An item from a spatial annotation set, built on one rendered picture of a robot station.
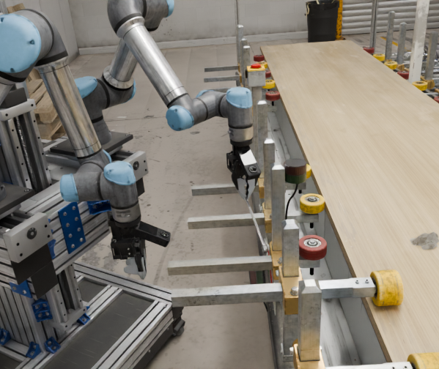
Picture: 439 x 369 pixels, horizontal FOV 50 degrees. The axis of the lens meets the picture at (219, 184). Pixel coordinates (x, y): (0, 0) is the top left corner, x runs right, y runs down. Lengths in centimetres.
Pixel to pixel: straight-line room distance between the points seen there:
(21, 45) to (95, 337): 139
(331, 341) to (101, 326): 111
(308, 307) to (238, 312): 164
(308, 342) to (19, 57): 84
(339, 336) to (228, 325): 102
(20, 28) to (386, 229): 108
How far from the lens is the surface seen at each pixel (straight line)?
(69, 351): 218
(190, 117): 139
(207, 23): 924
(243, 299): 112
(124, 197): 125
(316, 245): 136
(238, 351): 231
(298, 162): 128
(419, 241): 142
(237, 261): 138
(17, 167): 173
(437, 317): 120
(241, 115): 142
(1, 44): 116
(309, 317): 88
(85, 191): 127
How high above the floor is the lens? 167
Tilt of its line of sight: 27 degrees down
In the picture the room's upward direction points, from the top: 4 degrees counter-clockwise
